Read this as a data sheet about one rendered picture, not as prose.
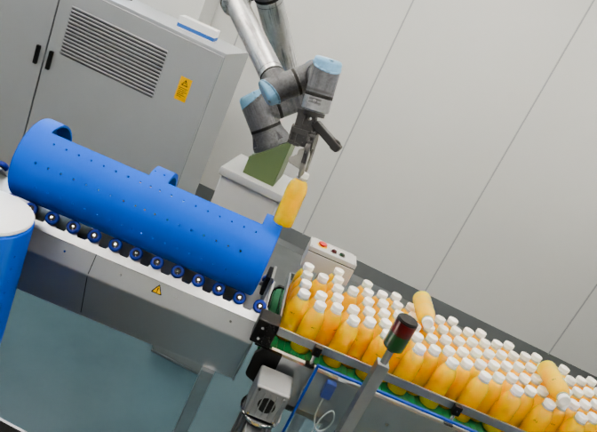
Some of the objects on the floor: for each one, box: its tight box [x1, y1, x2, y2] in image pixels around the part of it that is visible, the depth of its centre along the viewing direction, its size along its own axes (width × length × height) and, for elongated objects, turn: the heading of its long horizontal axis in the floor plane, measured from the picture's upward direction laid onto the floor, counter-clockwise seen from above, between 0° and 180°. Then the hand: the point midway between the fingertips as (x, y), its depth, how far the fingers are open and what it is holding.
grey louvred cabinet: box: [0, 0, 249, 195], centre depth 383 cm, size 54×215×145 cm, turn 32°
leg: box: [173, 366, 215, 432], centre depth 215 cm, size 6×6×63 cm
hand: (303, 173), depth 181 cm, fingers closed on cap, 4 cm apart
